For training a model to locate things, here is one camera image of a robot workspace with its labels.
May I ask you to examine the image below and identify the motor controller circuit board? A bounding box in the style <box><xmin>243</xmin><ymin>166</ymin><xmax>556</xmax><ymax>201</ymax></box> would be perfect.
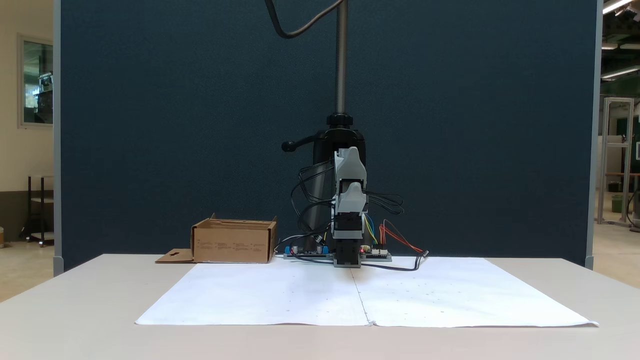
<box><xmin>361</xmin><ymin>245</ymin><xmax>392</xmax><ymax>262</ymax></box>

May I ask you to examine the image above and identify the blue power circuit board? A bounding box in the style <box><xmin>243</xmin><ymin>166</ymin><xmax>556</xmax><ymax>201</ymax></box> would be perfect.
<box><xmin>283</xmin><ymin>244</ymin><xmax>333</xmax><ymax>260</ymax></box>

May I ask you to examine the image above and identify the black tripod with metal pole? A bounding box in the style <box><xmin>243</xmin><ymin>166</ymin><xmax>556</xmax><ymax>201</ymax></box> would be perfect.
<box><xmin>281</xmin><ymin>0</ymin><xmax>371</xmax><ymax>253</ymax></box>

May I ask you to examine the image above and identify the open cardboard box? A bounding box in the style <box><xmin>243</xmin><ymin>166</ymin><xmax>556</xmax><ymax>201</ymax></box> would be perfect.
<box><xmin>155</xmin><ymin>213</ymin><xmax>278</xmax><ymax>264</ymax></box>

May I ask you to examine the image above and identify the white paper sheet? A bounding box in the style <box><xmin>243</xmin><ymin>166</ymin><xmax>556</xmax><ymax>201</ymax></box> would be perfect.
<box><xmin>351</xmin><ymin>257</ymin><xmax>599</xmax><ymax>328</ymax></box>
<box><xmin>135</xmin><ymin>262</ymin><xmax>372</xmax><ymax>327</ymax></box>

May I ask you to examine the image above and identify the dark blue partition panel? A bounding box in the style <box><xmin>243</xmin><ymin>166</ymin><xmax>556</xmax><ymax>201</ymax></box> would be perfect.
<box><xmin>53</xmin><ymin>0</ymin><xmax>603</xmax><ymax>271</ymax></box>

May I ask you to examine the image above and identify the black shelf rack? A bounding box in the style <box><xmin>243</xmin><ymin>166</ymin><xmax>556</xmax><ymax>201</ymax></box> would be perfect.
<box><xmin>20</xmin><ymin>175</ymin><xmax>55</xmax><ymax>248</ymax></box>

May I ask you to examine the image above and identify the ceiling strip light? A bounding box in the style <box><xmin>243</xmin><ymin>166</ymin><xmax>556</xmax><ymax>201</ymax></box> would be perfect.
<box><xmin>602</xmin><ymin>0</ymin><xmax>637</xmax><ymax>15</ymax></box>

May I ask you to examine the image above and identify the coloured signal wire bundle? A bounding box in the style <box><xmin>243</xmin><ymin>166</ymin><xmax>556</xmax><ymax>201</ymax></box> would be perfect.
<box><xmin>364</xmin><ymin>214</ymin><xmax>379</xmax><ymax>247</ymax></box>

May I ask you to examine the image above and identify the orange wire pair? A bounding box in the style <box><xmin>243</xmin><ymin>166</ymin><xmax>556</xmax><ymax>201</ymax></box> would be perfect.
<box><xmin>379</xmin><ymin>219</ymin><xmax>425</xmax><ymax>254</ymax></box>

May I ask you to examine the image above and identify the black power cable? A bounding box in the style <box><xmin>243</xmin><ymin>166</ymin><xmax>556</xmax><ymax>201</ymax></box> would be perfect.
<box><xmin>361</xmin><ymin>250</ymin><xmax>430</xmax><ymax>272</ymax></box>

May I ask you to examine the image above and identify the black hanging camera cable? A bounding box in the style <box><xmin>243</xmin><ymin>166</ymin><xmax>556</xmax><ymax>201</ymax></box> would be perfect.
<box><xmin>265</xmin><ymin>0</ymin><xmax>346</xmax><ymax>39</ymax></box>

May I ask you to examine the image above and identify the aluminium profile frame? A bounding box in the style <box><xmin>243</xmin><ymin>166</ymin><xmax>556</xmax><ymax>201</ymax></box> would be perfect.
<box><xmin>597</xmin><ymin>97</ymin><xmax>636</xmax><ymax>227</ymax></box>

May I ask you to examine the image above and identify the framed wall window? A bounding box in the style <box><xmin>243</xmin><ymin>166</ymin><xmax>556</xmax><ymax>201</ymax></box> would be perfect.
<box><xmin>17</xmin><ymin>34</ymin><xmax>54</xmax><ymax>130</ymax></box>

